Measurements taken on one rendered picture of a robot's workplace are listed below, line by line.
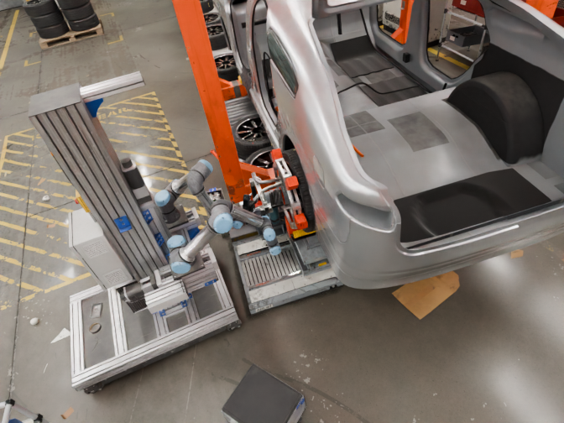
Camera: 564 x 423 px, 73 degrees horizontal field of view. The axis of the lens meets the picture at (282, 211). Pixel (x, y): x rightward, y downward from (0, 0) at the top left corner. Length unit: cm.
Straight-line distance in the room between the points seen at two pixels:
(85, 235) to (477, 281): 300
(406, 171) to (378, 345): 133
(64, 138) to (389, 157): 213
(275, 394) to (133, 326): 132
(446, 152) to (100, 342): 304
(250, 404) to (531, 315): 222
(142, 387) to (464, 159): 297
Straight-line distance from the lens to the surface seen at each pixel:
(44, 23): 1077
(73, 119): 221
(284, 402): 265
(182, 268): 249
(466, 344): 330
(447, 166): 311
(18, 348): 412
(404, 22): 563
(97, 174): 237
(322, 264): 333
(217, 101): 291
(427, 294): 344
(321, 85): 229
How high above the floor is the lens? 284
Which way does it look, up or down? 44 degrees down
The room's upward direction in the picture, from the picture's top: 9 degrees counter-clockwise
